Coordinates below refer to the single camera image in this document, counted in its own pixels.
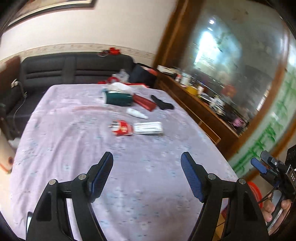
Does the person's right hand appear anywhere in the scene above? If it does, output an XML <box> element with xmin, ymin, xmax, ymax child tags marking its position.
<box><xmin>261</xmin><ymin>199</ymin><xmax>292</xmax><ymax>235</ymax></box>

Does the red white snack wrapper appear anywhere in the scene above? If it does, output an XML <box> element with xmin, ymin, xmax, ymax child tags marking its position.
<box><xmin>109</xmin><ymin>120</ymin><xmax>133</xmax><ymax>136</ymax></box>

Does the long white medicine box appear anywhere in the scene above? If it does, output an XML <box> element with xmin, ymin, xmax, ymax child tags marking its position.
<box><xmin>133</xmin><ymin>121</ymin><xmax>164</xmax><ymax>135</ymax></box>

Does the white spray bottle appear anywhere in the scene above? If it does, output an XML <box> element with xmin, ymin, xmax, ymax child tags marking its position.
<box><xmin>126</xmin><ymin>108</ymin><xmax>149</xmax><ymax>120</ymax></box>

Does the black sock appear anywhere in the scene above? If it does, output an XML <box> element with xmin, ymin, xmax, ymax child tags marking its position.
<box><xmin>151</xmin><ymin>95</ymin><xmax>174</xmax><ymax>110</ymax></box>

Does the dark green tissue box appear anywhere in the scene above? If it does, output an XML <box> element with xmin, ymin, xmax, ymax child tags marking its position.
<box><xmin>104</xmin><ymin>91</ymin><xmax>133</xmax><ymax>106</ymax></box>

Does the red flat pouch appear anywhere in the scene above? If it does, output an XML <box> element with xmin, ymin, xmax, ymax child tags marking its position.
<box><xmin>133</xmin><ymin>94</ymin><xmax>157</xmax><ymax>111</ymax></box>

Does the white space heater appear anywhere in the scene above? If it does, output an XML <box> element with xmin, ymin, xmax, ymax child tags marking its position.
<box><xmin>0</xmin><ymin>131</ymin><xmax>15</xmax><ymax>173</ymax></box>

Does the white cup on shelf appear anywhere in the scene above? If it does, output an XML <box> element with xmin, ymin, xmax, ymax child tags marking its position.
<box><xmin>180</xmin><ymin>73</ymin><xmax>192</xmax><ymax>86</ymax></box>

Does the clear plastic bag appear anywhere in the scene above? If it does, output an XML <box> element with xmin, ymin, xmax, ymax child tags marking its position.
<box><xmin>112</xmin><ymin>69</ymin><xmax>130</xmax><ymax>83</ymax></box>

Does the wooden glass partition cabinet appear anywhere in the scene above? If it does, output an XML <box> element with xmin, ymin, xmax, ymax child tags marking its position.
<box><xmin>154</xmin><ymin>1</ymin><xmax>295</xmax><ymax>177</ymax></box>

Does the dark blue bag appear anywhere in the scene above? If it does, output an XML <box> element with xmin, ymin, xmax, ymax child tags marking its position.
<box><xmin>129</xmin><ymin>63</ymin><xmax>158</xmax><ymax>88</ymax></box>

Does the black leather sofa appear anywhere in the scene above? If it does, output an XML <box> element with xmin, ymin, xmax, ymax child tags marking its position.
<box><xmin>1</xmin><ymin>52</ymin><xmax>135</xmax><ymax>140</ymax></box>

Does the red item on sofa back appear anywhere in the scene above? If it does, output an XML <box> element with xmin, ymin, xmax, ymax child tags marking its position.
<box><xmin>97</xmin><ymin>47</ymin><xmax>121</xmax><ymax>57</ymax></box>

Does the framed horse painting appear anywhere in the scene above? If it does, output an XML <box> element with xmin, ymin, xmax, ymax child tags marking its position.
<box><xmin>8</xmin><ymin>0</ymin><xmax>97</xmax><ymax>27</ymax></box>

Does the white charger with cable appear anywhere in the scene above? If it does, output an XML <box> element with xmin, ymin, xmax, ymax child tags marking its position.
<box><xmin>10</xmin><ymin>78</ymin><xmax>28</xmax><ymax>137</ymax></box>

